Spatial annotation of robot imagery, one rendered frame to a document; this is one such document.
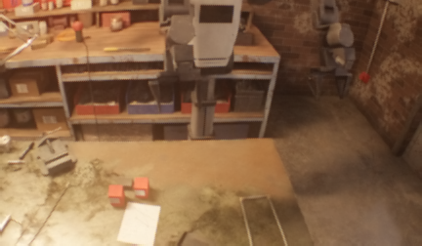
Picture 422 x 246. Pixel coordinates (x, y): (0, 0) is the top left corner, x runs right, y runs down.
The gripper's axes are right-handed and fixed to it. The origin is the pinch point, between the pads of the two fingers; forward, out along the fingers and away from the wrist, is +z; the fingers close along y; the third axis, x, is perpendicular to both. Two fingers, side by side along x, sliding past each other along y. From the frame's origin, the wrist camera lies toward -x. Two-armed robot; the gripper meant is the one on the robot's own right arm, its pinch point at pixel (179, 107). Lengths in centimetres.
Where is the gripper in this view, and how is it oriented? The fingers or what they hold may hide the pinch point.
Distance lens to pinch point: 73.8
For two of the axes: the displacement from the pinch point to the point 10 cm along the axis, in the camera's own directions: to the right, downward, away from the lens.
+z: 0.6, 9.9, 1.0
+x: -2.5, -0.9, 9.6
